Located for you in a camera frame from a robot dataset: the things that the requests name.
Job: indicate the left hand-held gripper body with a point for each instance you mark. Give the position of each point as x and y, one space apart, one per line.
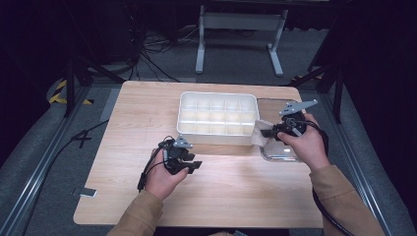
175 154

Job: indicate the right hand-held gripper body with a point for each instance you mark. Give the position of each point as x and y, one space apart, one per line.
293 118

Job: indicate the beige sock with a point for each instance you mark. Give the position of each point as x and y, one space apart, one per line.
260 132

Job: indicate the white compartment storage box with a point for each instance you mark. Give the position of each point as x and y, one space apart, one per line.
216 114

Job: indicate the person's left hand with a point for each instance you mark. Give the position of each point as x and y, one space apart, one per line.
162 180

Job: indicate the person's right hand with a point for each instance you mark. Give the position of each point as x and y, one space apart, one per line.
306 146

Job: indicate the black tripod stand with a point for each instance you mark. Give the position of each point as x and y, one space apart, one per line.
331 85
78 78

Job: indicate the grey tape strip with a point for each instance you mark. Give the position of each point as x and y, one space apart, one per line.
109 105

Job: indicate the black tape mark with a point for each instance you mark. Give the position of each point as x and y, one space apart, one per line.
82 137

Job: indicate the grey tape piece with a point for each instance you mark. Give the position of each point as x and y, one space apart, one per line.
85 192

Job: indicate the white metal stand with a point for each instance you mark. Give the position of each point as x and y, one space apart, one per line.
241 23

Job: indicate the yellow black hazard tape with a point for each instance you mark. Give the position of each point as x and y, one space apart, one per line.
57 95

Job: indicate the aluminium floor rail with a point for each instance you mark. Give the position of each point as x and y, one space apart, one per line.
357 170
39 164

